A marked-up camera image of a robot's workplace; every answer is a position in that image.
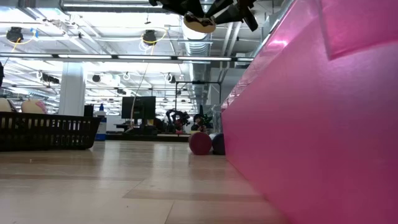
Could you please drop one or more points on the long ceiling light bar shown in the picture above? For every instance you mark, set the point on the long ceiling light bar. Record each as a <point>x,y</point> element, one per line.
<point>84,56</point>

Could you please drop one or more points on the pink plastic bin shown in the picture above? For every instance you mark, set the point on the pink plastic bin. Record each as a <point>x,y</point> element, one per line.
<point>311,124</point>

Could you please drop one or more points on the purple round object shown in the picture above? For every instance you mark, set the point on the purple round object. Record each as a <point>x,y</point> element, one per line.
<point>219,144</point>

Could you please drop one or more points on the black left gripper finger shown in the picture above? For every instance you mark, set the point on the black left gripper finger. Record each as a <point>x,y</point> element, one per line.
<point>180,6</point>
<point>236,12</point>

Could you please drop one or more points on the black background robot arms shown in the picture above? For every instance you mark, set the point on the black background robot arms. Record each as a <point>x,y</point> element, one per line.
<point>177,118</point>

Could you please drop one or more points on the black metal station frame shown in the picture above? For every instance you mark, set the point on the black metal station frame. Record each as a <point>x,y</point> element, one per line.
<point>199,82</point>

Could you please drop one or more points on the white square column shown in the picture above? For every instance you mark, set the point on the white square column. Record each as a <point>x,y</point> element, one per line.
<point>72,90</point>

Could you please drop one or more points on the black ceiling lamp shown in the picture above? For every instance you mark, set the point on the black ceiling lamp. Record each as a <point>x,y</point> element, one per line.
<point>150,37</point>
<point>96,78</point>
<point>14,34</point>

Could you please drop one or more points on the black slotted plastic basket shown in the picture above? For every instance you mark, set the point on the black slotted plastic basket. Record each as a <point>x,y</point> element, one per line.
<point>46,133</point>

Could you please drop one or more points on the clear plastic container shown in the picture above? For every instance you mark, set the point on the clear plastic container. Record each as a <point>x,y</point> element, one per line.
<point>217,118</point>

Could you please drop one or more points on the black computer monitor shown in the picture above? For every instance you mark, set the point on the black computer monitor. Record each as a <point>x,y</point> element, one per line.
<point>138,107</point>

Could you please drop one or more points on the white bottle with blue cap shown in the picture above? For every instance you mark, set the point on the white bottle with blue cap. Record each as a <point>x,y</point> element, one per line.
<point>100,127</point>

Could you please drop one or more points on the dark background table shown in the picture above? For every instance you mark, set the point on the dark background table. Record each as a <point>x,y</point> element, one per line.
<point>149,137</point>

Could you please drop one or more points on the person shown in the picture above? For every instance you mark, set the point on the person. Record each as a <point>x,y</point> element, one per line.
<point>199,119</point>

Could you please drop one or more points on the black box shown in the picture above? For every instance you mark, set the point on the black box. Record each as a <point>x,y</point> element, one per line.
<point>88,110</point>

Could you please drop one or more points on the cream toy donut pink icing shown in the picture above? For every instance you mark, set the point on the cream toy donut pink icing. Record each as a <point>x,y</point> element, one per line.
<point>32,106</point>

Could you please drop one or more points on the cream toy donut chocolate icing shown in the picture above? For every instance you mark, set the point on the cream toy donut chocolate icing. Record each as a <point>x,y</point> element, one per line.
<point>199,28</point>

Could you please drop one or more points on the maroon round object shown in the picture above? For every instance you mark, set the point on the maroon round object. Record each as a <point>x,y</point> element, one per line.
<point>200,143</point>

